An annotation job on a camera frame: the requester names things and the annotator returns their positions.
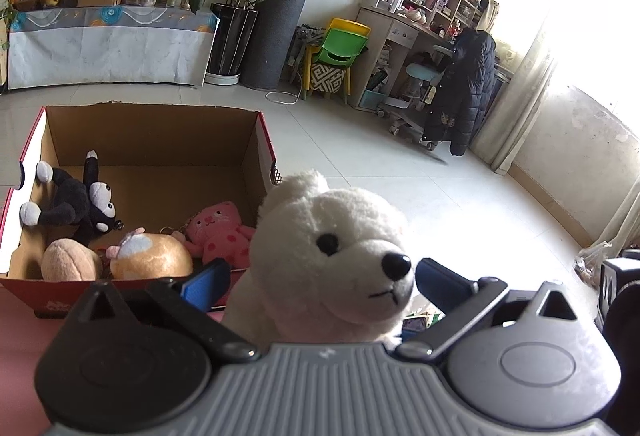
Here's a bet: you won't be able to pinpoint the large white plush bear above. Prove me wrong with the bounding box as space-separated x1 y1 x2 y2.
221 170 414 349

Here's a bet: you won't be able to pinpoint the pink spotted plush toy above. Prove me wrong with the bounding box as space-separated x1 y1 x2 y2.
171 202 255 269

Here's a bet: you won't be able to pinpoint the orange white plush toy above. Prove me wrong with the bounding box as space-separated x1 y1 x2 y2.
105 228 193 280

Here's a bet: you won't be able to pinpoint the red Kappa shoe box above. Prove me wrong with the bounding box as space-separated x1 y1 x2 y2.
1 102 279 318

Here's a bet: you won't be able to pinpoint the black white plush monkey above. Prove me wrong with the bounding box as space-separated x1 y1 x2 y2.
20 150 124 247

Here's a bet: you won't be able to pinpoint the tan round plush toy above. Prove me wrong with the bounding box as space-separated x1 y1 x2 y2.
40 239 103 282

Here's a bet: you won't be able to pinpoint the pink table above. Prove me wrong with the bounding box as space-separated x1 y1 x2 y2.
0 289 63 435

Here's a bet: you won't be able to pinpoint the black down jacket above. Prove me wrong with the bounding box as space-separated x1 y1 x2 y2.
421 28 496 156

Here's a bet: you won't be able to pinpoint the blue swivel chair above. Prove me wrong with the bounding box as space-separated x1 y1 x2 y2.
375 46 454 152

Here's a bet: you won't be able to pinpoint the patterned storage stool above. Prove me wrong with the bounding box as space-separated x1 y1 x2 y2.
310 64 345 94

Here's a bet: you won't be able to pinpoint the tall black plant pot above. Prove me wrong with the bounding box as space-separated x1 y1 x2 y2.
205 3 258 86

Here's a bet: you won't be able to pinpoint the green yellow kids chairs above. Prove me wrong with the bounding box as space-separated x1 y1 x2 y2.
302 18 371 103

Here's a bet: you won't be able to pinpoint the cloth covered low table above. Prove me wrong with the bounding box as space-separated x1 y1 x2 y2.
8 6 218 90

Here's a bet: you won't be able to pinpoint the white desk with shelves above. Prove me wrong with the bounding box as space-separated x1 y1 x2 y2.
347 0 498 112

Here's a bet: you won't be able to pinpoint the dark grey rolled mat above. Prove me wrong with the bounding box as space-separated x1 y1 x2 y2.
240 0 306 90

